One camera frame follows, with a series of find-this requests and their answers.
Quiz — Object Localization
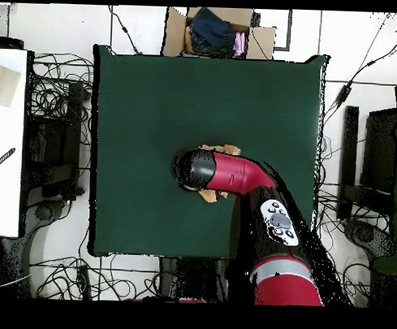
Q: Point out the black angle frame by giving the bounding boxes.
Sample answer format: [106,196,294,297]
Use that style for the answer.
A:
[272,9,293,52]

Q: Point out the pink garment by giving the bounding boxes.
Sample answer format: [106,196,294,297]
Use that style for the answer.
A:
[232,31,248,58]

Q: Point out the black cable with inline switch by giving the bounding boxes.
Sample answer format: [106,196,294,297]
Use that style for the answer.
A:
[106,4,144,55]

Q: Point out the tan terry towel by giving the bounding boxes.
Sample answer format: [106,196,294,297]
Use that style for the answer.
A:
[196,141,243,205]

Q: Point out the dark green table cloth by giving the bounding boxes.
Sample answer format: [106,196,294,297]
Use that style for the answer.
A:
[85,44,330,266]

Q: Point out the black equipment stand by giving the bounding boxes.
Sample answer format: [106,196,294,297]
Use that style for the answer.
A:
[23,79,85,201]

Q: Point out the beige paper box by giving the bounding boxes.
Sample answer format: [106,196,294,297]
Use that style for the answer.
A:
[0,62,22,109]

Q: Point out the white table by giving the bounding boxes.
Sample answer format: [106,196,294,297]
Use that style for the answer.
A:
[0,48,28,239]

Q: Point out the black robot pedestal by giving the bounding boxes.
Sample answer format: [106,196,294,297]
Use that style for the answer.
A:
[158,256,248,304]

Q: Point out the brown cardboard box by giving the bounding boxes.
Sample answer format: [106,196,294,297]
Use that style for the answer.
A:
[161,5,278,62]

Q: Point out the tangled black cables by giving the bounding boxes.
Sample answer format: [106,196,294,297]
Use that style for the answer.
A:
[28,50,96,145]
[29,252,160,302]

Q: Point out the orange garment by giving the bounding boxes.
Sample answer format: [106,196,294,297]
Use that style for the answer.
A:
[183,25,195,54]

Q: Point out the black upright bar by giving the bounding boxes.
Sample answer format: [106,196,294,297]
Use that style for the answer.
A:
[336,105,360,221]

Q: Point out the dark blue jeans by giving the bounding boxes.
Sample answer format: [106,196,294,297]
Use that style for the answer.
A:
[188,6,239,58]

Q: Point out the black power strip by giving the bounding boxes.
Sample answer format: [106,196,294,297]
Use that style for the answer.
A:
[76,263,93,300]

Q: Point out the black cable with power brick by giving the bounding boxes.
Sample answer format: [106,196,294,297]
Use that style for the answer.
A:
[321,30,397,130]

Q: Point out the grey office chair base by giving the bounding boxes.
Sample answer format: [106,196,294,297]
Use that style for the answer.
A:
[340,217,397,263]
[0,196,73,299]

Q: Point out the black striped strap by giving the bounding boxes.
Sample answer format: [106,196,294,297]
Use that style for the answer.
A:
[0,146,17,174]

